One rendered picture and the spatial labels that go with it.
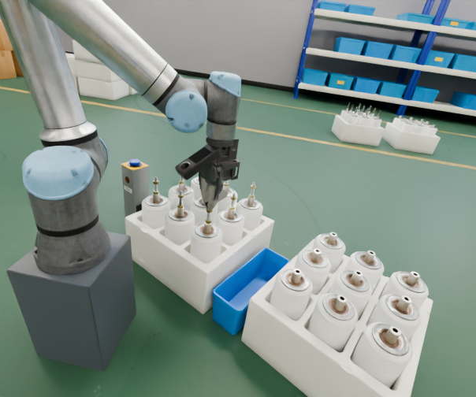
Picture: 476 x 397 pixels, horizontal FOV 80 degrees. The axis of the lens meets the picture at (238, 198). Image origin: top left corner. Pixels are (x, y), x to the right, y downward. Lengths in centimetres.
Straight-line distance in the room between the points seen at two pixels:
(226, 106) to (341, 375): 66
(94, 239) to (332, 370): 61
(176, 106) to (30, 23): 31
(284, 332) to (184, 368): 28
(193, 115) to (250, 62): 553
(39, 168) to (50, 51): 23
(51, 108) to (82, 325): 47
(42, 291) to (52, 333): 14
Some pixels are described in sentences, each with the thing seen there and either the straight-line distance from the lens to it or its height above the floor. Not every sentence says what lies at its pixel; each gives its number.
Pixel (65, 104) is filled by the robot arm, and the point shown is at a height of 61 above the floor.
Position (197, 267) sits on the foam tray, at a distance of 86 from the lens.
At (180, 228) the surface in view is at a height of 23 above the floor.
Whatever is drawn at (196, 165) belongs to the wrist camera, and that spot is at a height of 49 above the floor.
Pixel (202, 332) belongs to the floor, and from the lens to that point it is 94.
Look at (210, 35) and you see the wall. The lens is 617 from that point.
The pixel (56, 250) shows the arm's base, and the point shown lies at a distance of 68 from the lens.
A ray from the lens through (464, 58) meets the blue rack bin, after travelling 597.
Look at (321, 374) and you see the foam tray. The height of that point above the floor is 11.
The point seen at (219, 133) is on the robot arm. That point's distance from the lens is 71.
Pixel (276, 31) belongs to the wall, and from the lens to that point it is 601.
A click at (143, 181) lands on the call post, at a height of 25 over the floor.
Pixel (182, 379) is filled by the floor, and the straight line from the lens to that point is 87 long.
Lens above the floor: 77
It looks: 29 degrees down
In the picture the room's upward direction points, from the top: 8 degrees clockwise
